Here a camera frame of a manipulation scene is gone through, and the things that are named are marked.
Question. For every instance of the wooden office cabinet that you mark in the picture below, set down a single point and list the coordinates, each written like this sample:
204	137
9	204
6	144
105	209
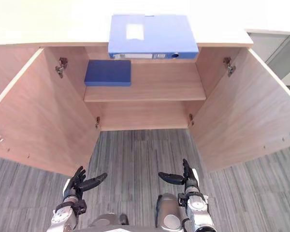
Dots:
145	79

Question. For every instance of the silver robot leg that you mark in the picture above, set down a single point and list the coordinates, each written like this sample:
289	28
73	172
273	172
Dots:
168	210
106	220

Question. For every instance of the blue box file folder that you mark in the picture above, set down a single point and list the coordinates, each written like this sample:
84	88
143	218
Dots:
151	36

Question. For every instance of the metal cabinet door hinge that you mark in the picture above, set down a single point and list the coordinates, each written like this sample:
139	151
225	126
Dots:
229	66
191	119
97	122
61	67

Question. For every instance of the wooden cabinet door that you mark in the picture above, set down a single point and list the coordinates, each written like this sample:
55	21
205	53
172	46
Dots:
42	108
246	111

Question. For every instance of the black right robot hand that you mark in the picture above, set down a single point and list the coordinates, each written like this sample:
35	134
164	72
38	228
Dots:
187	177

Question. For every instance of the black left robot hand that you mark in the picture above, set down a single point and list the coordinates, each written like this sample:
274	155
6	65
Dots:
81	183

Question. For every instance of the wooden right cabinet door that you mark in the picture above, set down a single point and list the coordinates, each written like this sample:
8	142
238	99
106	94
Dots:
246	111

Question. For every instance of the silver robot left leg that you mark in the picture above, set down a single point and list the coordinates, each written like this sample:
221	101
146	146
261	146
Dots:
106	220

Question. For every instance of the silver robot right leg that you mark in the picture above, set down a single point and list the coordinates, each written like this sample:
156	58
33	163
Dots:
168	210

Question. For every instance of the wooden cabinet shelf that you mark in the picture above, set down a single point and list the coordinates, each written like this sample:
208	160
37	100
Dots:
145	89

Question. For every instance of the wooden left cabinet door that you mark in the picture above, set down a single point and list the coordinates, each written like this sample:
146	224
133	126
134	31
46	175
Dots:
42	108

